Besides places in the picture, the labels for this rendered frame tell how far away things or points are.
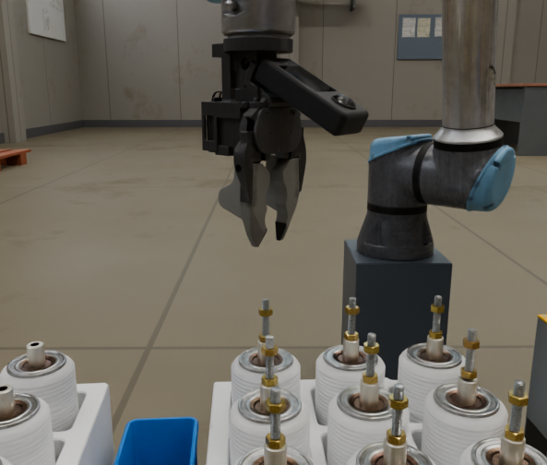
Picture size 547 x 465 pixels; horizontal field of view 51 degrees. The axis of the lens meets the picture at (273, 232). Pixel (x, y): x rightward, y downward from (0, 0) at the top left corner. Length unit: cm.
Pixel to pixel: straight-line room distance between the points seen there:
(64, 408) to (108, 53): 962
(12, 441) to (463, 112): 80
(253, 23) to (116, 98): 973
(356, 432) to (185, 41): 958
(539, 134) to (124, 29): 680
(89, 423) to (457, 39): 79
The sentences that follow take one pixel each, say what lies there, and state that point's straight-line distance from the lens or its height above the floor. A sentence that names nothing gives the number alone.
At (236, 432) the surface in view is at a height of 24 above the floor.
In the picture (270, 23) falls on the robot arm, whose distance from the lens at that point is 58.
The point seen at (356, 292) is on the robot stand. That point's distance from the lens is 109.
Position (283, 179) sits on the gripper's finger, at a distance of 61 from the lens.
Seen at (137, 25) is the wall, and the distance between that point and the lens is 1024.
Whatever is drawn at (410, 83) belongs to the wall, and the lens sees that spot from 1024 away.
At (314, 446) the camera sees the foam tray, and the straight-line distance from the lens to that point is 77.
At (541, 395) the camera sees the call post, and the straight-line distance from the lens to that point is 89.
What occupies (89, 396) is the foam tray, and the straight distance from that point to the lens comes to 91.
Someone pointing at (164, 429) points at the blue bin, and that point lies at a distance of 95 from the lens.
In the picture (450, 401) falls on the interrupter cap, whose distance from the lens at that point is 74.
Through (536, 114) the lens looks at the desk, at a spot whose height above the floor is 39.
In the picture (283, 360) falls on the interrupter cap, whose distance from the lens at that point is 80.
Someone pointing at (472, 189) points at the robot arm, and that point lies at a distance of 102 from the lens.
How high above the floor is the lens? 61
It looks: 14 degrees down
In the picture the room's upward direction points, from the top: straight up
